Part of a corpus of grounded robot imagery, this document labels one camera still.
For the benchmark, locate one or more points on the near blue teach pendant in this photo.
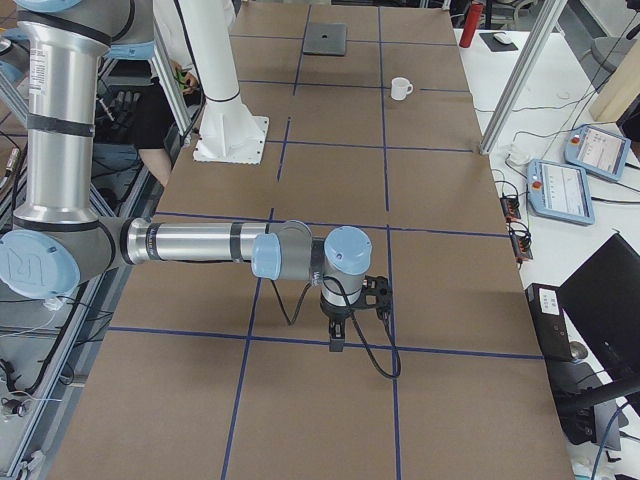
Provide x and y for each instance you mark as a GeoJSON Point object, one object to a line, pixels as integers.
{"type": "Point", "coordinates": [560, 191]}

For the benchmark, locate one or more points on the black mouse pad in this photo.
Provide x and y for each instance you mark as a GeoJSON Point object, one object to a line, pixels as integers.
{"type": "Point", "coordinates": [495, 46]}

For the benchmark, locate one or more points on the person in black shirt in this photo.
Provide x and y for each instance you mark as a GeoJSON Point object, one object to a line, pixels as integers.
{"type": "Point", "coordinates": [146, 125]}

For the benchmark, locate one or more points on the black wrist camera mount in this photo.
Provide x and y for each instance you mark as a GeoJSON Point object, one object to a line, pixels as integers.
{"type": "Point", "coordinates": [377, 294]}

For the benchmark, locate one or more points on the aluminium frame post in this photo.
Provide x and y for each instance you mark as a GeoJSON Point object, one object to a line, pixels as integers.
{"type": "Point", "coordinates": [535, 43]}

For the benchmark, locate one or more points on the blue teach pendant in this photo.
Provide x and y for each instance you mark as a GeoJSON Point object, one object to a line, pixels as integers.
{"type": "Point", "coordinates": [560, 191]}
{"type": "Point", "coordinates": [599, 152]}

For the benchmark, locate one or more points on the aluminium frame strut left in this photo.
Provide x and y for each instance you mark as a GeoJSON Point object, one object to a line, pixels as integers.
{"type": "Point", "coordinates": [161, 64]}

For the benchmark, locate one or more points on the black open laptop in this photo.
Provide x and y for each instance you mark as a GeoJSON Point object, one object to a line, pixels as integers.
{"type": "Point", "coordinates": [601, 299]}

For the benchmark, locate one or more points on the red cylindrical bottle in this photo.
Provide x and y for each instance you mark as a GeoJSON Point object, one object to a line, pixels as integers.
{"type": "Point", "coordinates": [472, 18]}

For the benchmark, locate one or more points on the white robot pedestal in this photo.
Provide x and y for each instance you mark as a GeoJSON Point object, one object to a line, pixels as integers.
{"type": "Point", "coordinates": [196, 34]}

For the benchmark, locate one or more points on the orange circuit board lower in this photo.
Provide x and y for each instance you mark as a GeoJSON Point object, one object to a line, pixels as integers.
{"type": "Point", "coordinates": [521, 244]}

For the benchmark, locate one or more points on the far blue teach pendant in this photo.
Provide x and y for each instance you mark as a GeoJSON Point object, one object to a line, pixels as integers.
{"type": "Point", "coordinates": [599, 152]}

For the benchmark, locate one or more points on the white ceramic mug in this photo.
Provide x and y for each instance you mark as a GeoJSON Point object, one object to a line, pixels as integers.
{"type": "Point", "coordinates": [401, 88]}

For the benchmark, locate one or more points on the black computer box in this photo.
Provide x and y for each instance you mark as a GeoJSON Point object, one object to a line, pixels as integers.
{"type": "Point", "coordinates": [583, 418]}

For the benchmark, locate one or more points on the white computer mouse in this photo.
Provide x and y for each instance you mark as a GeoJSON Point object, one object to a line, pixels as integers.
{"type": "Point", "coordinates": [502, 37]}

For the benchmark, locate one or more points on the orange circuit board upper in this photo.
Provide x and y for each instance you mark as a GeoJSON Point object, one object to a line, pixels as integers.
{"type": "Point", "coordinates": [510, 207]}

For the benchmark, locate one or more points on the orange circuit board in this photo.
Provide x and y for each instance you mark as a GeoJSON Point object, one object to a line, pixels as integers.
{"type": "Point", "coordinates": [510, 207]}
{"type": "Point", "coordinates": [521, 244]}

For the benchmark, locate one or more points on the silver UR robot arm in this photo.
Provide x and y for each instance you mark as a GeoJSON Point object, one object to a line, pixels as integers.
{"type": "Point", "coordinates": [58, 242]}

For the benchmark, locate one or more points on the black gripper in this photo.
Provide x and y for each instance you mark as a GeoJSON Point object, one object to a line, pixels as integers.
{"type": "Point", "coordinates": [334, 312]}

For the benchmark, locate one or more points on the grey closed laptop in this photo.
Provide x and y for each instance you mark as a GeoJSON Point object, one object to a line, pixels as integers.
{"type": "Point", "coordinates": [325, 39]}

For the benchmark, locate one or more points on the white power adapter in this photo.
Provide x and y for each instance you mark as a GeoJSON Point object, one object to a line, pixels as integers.
{"type": "Point", "coordinates": [516, 157]}

